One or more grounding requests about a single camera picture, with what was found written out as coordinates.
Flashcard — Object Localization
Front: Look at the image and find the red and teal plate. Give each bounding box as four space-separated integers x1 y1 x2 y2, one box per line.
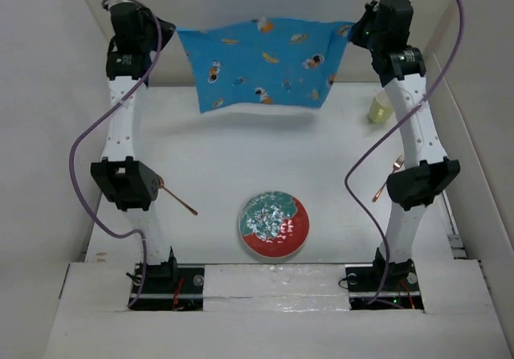
238 190 310 259

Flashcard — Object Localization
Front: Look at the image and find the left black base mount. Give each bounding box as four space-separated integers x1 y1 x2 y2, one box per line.
127 264 205 312

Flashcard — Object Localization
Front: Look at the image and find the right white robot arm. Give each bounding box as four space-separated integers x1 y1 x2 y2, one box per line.
350 0 460 290

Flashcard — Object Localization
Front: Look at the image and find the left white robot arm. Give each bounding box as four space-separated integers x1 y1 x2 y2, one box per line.
91 0 179 292

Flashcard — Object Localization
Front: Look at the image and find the copper spoon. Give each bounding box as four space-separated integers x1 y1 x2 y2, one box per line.
159 177 198 216

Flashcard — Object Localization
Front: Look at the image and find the copper fork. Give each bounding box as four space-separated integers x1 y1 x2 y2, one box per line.
371 153 405 203

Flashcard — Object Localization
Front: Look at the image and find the blue space-print cloth placemat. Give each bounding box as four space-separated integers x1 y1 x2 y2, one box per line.
178 17 353 113

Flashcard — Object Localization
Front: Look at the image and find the pale yellow cup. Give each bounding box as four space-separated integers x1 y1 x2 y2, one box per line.
367 90 394 124

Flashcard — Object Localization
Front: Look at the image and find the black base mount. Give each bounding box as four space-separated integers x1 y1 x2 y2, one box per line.
127 264 205 312
338 264 424 311

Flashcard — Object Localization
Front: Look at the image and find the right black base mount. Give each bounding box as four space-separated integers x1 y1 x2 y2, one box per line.
338 264 424 311

